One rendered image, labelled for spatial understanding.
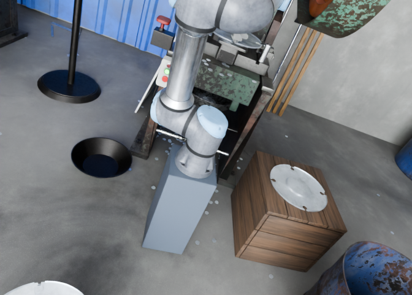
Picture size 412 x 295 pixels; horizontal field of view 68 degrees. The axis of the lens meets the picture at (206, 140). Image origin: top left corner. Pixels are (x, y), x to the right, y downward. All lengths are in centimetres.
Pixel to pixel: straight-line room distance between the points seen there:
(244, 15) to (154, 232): 92
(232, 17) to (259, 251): 107
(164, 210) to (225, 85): 70
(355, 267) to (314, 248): 22
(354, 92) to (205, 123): 245
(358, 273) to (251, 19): 106
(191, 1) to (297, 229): 101
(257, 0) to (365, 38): 236
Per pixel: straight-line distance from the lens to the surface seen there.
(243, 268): 153
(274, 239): 145
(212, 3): 78
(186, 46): 87
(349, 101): 332
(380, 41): 317
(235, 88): 156
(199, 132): 101
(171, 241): 137
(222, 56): 156
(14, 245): 141
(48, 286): 105
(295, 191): 147
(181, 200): 117
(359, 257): 137
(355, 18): 146
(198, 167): 108
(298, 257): 159
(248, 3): 78
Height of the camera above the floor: 118
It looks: 34 degrees down
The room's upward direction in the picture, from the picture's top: 23 degrees clockwise
